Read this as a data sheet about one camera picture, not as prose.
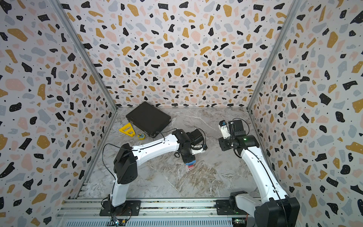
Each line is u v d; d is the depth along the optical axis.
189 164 0.87
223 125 0.71
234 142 0.55
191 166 0.88
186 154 0.73
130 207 0.73
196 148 0.72
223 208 0.74
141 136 1.03
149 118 1.07
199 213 0.73
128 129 1.07
